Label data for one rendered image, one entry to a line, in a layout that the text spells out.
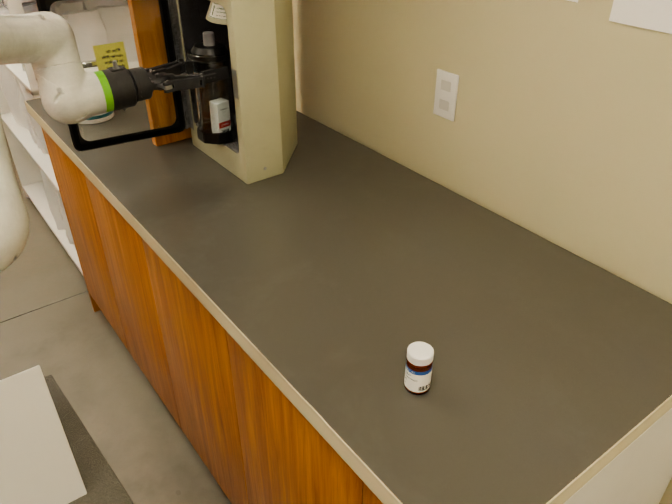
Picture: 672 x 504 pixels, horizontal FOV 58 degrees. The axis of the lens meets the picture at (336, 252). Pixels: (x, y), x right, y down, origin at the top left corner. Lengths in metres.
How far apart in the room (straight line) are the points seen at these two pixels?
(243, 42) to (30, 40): 0.44
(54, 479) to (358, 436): 0.41
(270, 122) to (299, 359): 0.71
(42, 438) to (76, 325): 1.95
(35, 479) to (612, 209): 1.11
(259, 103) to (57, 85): 0.45
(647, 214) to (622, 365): 0.33
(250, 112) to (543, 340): 0.86
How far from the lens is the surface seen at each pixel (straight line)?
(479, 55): 1.47
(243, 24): 1.47
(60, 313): 2.87
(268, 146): 1.59
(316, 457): 1.14
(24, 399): 0.80
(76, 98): 1.46
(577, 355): 1.13
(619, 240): 1.37
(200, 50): 1.57
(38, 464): 0.87
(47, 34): 1.44
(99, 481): 0.95
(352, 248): 1.32
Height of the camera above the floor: 1.66
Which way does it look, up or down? 34 degrees down
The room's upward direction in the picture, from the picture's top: straight up
